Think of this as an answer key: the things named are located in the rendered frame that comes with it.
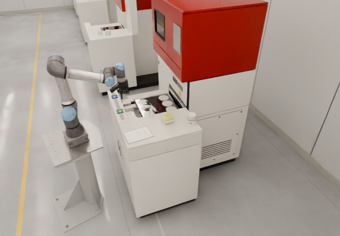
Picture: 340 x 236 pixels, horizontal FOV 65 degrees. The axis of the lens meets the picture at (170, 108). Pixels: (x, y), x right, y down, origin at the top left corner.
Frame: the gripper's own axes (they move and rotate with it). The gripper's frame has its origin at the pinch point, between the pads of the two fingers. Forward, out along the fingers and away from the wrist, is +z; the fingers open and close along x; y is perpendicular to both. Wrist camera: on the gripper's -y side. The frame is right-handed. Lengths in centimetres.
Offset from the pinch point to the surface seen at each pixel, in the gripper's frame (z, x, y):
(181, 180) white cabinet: 63, -49, 41
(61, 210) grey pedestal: 104, -19, -73
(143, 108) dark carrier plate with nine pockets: 15.7, 5.6, 19.6
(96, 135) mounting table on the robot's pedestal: 23.6, -12.7, -26.0
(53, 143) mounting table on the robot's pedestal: 24, -13, -62
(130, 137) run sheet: 8.8, -40.5, 0.8
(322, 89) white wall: 15, -15, 205
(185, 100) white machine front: 3, -12, 56
